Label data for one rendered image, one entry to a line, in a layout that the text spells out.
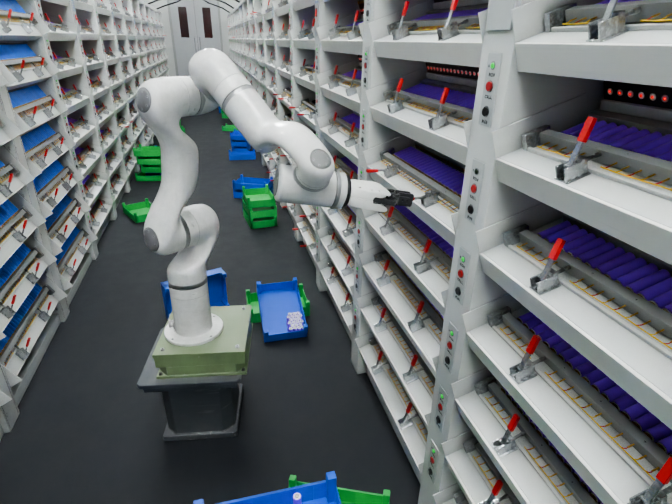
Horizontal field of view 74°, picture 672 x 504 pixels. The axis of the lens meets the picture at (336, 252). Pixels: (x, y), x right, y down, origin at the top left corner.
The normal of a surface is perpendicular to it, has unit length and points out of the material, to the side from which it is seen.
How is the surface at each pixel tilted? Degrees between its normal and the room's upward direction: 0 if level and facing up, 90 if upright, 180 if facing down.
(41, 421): 0
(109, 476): 0
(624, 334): 19
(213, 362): 90
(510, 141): 90
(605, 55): 109
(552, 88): 90
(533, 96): 90
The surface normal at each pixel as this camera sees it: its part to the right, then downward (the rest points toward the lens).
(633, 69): -0.92, 0.39
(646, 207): -0.30, -0.82
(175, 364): 0.10, 0.43
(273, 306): 0.11, -0.68
